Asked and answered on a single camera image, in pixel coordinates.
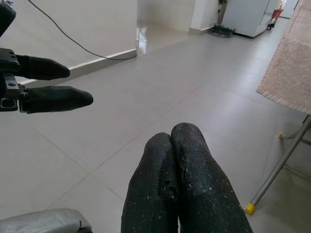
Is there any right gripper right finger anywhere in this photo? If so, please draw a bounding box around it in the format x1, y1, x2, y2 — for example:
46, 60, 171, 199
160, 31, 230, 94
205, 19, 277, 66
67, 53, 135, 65
170, 122, 254, 233

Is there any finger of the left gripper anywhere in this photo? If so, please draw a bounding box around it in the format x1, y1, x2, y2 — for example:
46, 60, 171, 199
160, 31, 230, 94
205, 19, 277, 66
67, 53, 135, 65
16, 54, 71, 81
19, 85, 94, 114

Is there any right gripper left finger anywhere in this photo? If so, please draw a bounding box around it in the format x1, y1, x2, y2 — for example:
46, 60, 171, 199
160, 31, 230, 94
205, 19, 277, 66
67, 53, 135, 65
121, 132, 181, 233

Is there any silver robot leg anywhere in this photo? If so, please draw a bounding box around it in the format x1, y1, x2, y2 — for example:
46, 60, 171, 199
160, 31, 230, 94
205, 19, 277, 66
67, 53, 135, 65
0, 207, 92, 233

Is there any beige towel cloth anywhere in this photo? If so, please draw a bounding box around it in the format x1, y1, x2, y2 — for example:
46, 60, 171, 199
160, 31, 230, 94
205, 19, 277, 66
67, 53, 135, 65
256, 0, 311, 115

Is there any dark green floor cleaner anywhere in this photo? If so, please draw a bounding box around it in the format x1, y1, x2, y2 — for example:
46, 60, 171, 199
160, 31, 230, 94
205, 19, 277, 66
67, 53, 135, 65
208, 23, 237, 39

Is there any white fridge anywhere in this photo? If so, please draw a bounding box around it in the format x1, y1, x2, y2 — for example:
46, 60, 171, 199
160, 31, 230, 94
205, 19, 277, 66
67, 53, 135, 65
221, 0, 272, 39

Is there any black wall cable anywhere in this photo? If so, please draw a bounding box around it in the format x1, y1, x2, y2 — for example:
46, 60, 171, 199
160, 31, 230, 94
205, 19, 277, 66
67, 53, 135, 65
27, 0, 138, 61

